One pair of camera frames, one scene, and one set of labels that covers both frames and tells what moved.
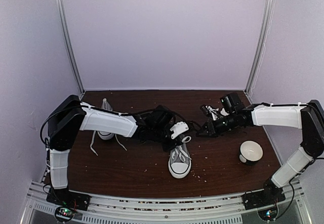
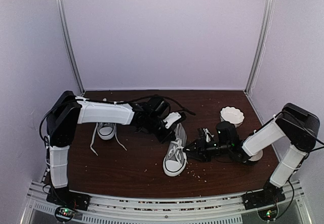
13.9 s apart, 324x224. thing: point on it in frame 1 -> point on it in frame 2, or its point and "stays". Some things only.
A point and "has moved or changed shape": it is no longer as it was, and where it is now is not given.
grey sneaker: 105,135 stays
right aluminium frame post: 266,30 stays
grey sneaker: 179,163 has moved or changed shape
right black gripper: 215,131 -> 202,157
